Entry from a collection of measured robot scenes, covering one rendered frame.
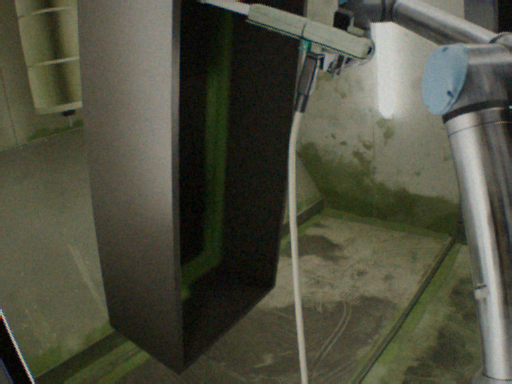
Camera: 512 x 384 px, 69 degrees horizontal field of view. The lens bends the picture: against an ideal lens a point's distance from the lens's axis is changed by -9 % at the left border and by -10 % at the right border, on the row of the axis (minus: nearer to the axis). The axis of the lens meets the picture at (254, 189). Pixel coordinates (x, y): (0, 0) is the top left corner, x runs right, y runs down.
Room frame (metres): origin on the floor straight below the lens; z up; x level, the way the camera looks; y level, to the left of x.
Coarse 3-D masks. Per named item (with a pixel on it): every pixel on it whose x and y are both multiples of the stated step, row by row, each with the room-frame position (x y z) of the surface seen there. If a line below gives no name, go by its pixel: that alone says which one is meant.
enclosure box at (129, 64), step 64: (128, 0) 0.96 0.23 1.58; (192, 0) 1.44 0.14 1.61; (256, 0) 1.47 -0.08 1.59; (128, 64) 0.98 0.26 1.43; (192, 64) 1.48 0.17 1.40; (256, 64) 1.49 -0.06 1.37; (128, 128) 1.00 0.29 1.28; (192, 128) 1.51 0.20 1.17; (256, 128) 1.50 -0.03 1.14; (128, 192) 1.03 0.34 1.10; (192, 192) 1.54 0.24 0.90; (256, 192) 1.52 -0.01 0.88; (128, 256) 1.07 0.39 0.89; (192, 256) 1.58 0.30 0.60; (256, 256) 1.54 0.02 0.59; (128, 320) 1.13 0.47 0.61; (192, 320) 1.27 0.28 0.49
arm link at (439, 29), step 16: (384, 0) 1.18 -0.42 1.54; (400, 0) 1.14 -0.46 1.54; (416, 0) 1.10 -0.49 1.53; (384, 16) 1.18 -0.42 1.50; (400, 16) 1.11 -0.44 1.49; (416, 16) 1.03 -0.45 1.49; (432, 16) 0.97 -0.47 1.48; (448, 16) 0.93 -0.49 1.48; (416, 32) 1.04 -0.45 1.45; (432, 32) 0.95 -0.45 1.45; (448, 32) 0.88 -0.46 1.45; (464, 32) 0.83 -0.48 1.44; (480, 32) 0.80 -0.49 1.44
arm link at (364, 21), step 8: (344, 0) 1.18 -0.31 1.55; (352, 0) 1.17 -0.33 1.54; (360, 0) 1.17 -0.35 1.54; (368, 0) 1.17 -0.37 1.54; (376, 0) 1.18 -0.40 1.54; (344, 8) 1.18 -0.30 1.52; (352, 8) 1.17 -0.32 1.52; (360, 8) 1.17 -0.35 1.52; (368, 8) 1.17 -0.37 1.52; (376, 8) 1.17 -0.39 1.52; (360, 16) 1.17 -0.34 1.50; (368, 16) 1.18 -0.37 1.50; (376, 16) 1.18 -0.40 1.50; (360, 24) 1.17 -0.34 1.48; (368, 24) 1.18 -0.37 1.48
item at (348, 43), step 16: (208, 0) 1.11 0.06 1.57; (224, 0) 1.09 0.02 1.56; (256, 16) 1.02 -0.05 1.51; (272, 16) 0.99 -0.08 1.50; (288, 16) 0.97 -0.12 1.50; (288, 32) 0.97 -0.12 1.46; (304, 32) 0.95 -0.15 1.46; (320, 32) 0.92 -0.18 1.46; (336, 32) 0.90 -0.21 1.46; (352, 32) 0.90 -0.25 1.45; (320, 48) 0.92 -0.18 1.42; (336, 48) 0.91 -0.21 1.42; (352, 48) 0.88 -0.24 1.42; (368, 48) 0.87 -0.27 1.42; (304, 64) 0.96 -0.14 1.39; (320, 64) 0.96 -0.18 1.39; (304, 80) 0.96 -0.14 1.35; (304, 96) 0.97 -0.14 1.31; (304, 112) 0.98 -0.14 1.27
